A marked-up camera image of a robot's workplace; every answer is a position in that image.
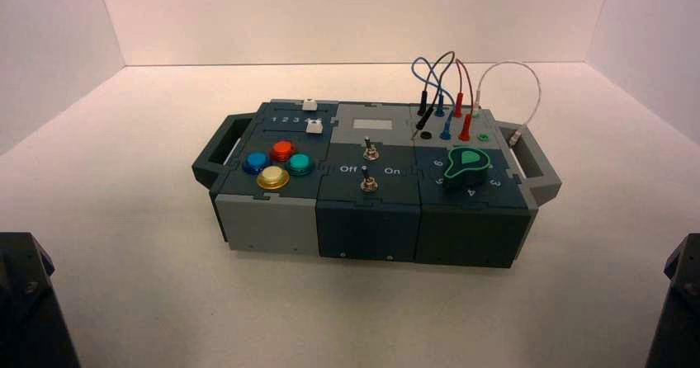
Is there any white jumper wire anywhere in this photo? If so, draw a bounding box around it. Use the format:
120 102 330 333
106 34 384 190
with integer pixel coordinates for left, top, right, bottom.
474 60 542 148

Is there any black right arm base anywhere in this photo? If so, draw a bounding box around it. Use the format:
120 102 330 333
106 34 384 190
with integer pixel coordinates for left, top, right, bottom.
645 233 700 368

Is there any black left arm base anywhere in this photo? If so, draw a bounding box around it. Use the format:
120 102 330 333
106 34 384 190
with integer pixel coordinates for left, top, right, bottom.
0 232 82 368

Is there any teal push button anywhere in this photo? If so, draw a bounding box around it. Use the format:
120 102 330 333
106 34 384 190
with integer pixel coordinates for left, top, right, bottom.
285 153 315 177

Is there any teal and grey control box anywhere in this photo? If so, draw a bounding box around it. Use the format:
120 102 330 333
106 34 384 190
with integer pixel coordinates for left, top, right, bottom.
191 98 563 270

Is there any orange push button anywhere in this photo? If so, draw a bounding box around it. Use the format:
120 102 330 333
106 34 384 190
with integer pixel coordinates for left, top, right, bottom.
269 139 298 163

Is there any yellow push button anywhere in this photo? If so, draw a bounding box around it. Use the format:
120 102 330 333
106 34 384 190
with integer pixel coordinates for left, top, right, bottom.
255 166 291 191

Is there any blue push button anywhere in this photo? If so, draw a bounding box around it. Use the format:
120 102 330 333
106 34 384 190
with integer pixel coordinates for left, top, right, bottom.
241 151 272 176

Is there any green rotary knob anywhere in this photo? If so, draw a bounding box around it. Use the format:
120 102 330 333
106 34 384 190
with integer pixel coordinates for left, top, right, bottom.
442 146 490 191

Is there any black jumper wire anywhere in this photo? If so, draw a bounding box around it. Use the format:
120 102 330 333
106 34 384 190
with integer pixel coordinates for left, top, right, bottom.
411 50 457 139

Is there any blue jumper wire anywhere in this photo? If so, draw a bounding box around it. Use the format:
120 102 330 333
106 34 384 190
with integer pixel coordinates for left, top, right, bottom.
411 56 457 141

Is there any red jumper wire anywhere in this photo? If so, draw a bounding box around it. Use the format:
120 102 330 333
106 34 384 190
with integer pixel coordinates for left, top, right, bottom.
452 58 475 143

